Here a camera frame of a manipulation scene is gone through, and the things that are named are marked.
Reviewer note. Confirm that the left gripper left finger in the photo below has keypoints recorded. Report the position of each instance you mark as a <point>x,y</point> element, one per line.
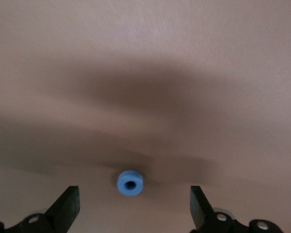
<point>63,211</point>

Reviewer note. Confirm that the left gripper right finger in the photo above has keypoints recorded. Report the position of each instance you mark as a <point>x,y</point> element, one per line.
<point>201,211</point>

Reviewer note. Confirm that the blue letter o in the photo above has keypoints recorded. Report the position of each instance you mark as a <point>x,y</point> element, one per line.
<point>120,183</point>

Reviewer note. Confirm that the brown table cover sheet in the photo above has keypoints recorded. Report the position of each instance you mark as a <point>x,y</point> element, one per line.
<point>145,48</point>

